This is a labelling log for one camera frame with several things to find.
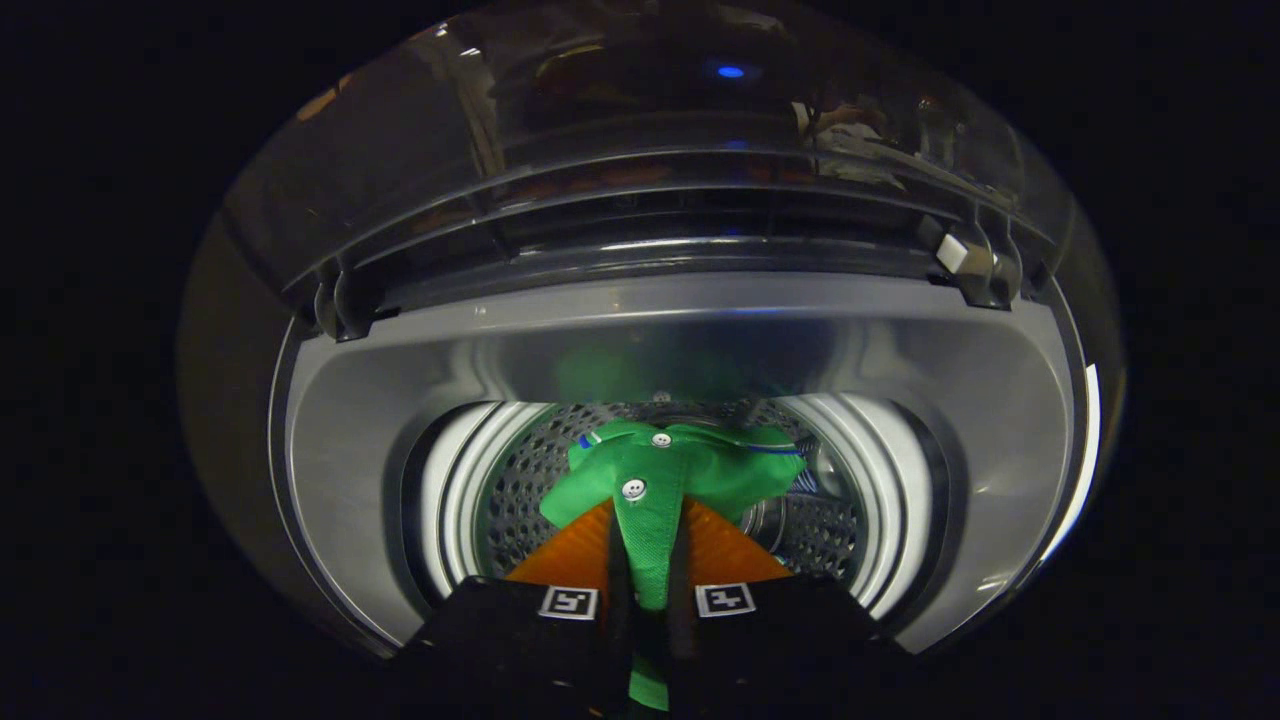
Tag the green polo shirt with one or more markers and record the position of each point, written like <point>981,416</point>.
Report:
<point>650,530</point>

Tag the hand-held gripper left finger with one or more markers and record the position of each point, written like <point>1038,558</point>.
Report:
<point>618,620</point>

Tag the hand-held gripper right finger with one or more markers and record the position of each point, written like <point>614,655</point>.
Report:
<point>682,620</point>

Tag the dark grey washing machine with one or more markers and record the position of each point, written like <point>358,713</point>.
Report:
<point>350,450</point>

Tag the transparent washing machine lid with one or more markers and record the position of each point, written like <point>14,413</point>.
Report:
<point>600,120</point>

